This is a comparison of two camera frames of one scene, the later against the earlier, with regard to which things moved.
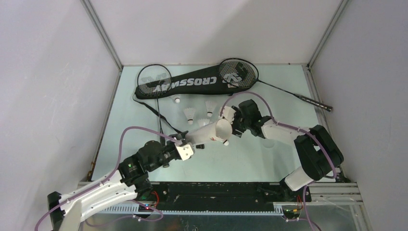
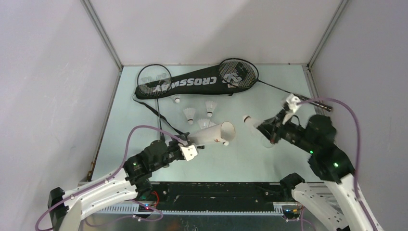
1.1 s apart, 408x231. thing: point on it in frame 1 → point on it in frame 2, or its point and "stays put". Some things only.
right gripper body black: x=238 y=123 → x=291 y=131
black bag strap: x=157 y=112 stays put
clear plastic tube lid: x=268 y=143 stays put
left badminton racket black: x=155 y=80 stays put
